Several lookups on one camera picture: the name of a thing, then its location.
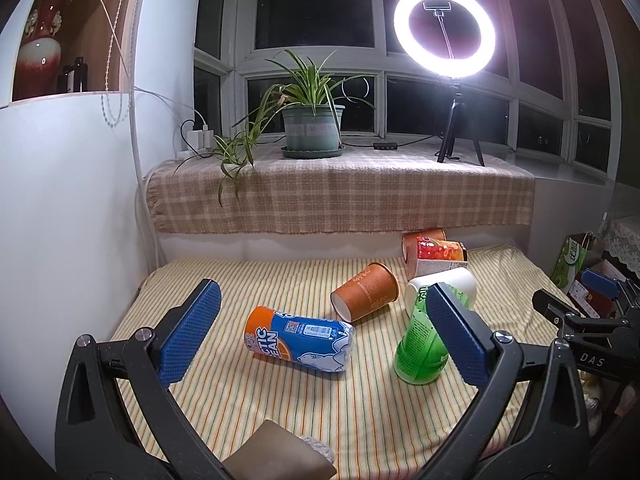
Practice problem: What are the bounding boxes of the spider plant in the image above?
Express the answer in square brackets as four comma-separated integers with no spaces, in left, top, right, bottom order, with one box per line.
[172,49,377,209]

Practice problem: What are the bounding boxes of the red and white vase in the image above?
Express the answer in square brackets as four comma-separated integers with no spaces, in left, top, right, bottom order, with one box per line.
[12,0,74,102]

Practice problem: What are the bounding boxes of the green plant pot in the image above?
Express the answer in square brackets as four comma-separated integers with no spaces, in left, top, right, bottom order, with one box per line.
[281,104,347,153]

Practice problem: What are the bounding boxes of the white beaded cord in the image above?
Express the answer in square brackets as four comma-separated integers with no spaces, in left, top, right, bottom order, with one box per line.
[101,0,132,126]

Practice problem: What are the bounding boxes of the brown cardboard box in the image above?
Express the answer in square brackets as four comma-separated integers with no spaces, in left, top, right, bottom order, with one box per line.
[566,259,627,320]

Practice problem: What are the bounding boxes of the green plastic bottle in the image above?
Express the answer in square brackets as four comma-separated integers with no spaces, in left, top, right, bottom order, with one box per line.
[393,285,469,386]

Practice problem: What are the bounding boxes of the ring light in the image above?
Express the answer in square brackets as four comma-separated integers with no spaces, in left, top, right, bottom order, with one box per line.
[392,0,497,80]

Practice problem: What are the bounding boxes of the white knitted cloth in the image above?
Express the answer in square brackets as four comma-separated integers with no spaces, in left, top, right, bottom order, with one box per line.
[299,434,336,462]

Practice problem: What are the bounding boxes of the black cable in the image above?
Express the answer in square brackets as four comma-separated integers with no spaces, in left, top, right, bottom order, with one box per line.
[344,134,443,150]

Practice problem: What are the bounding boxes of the orange paper cup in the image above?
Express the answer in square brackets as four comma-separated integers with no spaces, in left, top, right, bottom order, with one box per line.
[330,261,401,322]

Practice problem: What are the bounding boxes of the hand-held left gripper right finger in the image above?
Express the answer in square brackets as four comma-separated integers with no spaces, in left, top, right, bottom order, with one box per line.
[414,282,596,480]

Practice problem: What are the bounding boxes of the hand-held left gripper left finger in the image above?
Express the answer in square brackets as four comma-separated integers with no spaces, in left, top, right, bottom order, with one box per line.
[54,278,237,480]

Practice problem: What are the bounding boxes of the beige plaid cloth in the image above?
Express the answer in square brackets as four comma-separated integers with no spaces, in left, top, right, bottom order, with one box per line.
[143,152,536,237]

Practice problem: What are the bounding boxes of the white cup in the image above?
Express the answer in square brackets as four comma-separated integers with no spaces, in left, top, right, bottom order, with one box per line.
[404,266,478,318]

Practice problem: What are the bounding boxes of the yellow striped cloth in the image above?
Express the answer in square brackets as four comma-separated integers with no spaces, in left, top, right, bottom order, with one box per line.
[106,243,577,480]

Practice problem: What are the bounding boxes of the white lace cloth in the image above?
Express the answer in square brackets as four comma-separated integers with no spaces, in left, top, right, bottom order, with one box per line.
[596,214,640,277]

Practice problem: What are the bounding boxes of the blue and orange printed cup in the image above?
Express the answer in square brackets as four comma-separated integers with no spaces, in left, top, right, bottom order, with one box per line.
[244,305,356,375]

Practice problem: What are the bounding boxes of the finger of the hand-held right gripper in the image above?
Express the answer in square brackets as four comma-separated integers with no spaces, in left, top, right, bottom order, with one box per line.
[580,268,632,311]
[531,288,585,325]

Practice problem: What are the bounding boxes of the black tripod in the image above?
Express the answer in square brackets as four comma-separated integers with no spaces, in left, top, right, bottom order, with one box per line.
[435,80,487,167]

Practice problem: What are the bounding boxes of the brown flat pad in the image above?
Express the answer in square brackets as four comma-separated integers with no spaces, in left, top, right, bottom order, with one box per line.
[222,418,337,480]

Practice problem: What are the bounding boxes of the phone clamp on stem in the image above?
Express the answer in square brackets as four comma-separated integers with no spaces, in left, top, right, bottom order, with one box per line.
[422,1,457,63]

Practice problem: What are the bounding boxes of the white window frame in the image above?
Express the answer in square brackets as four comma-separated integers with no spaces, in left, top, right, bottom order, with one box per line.
[192,0,622,182]

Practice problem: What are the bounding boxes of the dark bottle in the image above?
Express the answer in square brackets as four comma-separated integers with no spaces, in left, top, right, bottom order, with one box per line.
[57,56,90,95]

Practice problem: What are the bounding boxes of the green paper bag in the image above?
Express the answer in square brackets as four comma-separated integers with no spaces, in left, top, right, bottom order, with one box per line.
[551,232,602,289]

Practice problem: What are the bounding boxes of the green pot saucer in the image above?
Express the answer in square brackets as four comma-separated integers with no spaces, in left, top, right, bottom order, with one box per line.
[279,144,347,160]

